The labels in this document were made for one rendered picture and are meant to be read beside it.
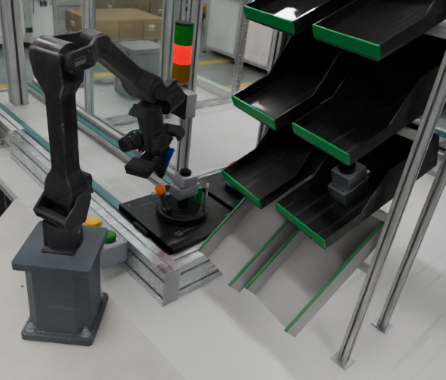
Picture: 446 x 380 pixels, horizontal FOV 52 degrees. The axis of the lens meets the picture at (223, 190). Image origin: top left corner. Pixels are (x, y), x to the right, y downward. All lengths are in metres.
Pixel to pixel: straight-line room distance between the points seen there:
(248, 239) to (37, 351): 0.49
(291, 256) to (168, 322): 0.32
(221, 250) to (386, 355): 0.44
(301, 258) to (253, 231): 0.13
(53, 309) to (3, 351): 0.13
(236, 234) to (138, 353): 0.32
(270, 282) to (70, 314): 0.41
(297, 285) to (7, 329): 0.61
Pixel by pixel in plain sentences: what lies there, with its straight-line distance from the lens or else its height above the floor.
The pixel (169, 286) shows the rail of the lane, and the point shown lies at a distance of 1.08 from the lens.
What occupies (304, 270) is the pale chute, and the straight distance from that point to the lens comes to 0.95.
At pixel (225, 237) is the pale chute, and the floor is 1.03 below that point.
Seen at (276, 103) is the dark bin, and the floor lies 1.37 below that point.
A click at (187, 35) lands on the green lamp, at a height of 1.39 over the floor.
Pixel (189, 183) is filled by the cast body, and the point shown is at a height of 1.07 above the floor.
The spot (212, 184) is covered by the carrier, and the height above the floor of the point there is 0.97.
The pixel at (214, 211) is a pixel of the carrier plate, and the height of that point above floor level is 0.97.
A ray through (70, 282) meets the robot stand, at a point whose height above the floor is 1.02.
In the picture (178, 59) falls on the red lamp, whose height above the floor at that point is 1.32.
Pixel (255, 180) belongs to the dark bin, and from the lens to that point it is 0.93.
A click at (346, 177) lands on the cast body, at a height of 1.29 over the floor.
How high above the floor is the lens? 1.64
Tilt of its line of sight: 29 degrees down
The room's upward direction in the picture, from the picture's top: 8 degrees clockwise
